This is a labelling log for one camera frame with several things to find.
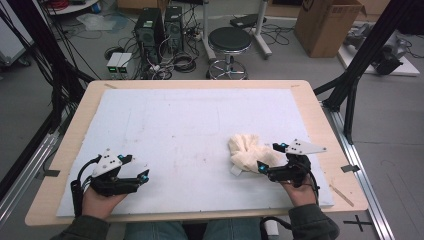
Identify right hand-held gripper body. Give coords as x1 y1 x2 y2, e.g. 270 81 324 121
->
267 138 328 188

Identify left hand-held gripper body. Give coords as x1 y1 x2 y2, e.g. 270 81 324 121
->
89 148 149 197

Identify cream patterned towel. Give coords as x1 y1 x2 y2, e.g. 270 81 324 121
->
227 133 288 177

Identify person's left hand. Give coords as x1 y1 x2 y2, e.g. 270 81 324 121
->
81 186 128 221

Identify person's right hand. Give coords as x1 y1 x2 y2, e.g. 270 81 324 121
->
281 179 318 208

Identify thin wooden stick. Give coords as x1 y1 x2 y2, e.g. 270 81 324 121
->
329 184 355 208

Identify light wooden table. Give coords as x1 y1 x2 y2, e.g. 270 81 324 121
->
24 79 369 228

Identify person's left leg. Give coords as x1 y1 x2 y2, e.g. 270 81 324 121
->
123 222 189 240

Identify person's leg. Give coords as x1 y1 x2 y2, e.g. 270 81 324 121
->
203 218 263 240
123 222 189 240

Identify white foam mat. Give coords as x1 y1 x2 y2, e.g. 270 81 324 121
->
55 88 335 218

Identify small white box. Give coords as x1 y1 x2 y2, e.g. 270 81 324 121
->
264 220 280 238

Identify person's right leg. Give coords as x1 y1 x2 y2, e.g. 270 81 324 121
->
203 218 263 240

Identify white power supply unit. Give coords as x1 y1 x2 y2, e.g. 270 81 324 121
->
116 52 133 75
106 52 124 75

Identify black round stool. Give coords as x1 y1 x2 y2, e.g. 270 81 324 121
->
205 26 253 80

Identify large black computer tower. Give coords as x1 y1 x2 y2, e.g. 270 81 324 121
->
134 7 165 68

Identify brown cardboard box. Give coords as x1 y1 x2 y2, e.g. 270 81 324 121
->
293 0 368 59

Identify flat black case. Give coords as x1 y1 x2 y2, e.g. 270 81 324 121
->
229 13 268 29

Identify clear plastic sheet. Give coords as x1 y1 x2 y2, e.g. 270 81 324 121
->
76 13 129 33

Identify slim black computer tower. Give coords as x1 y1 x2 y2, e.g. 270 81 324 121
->
164 5 185 54

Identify white board with robot parts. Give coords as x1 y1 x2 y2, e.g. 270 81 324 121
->
337 23 421 77

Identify round white table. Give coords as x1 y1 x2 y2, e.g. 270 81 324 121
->
46 0 101 16

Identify right hand-held gripper cable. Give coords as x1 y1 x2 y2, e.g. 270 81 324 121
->
259 168 321 240

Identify hand-held gripper cable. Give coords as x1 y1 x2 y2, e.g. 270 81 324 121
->
259 168 321 240
70 154 103 218

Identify left hand-held gripper cable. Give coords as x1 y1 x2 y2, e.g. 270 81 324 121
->
70 154 103 218

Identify aluminium rail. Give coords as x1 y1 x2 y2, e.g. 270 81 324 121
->
0 133 61 228
321 101 396 240

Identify coiled black cables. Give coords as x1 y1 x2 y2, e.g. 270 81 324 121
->
173 53 198 74

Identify white desk frame leg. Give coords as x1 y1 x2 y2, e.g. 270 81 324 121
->
252 0 273 60
201 0 218 63

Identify black metal frame strut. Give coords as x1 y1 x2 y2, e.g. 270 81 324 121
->
313 0 418 145

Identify black frame with cables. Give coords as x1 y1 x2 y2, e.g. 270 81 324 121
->
0 0 96 201

